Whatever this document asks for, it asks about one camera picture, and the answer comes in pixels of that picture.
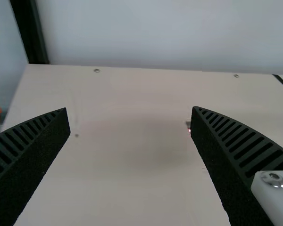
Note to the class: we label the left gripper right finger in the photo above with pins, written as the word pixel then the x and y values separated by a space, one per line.
pixel 233 169

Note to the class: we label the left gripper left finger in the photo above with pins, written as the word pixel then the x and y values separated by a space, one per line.
pixel 26 164

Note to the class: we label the black post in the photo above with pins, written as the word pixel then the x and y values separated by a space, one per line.
pixel 30 30

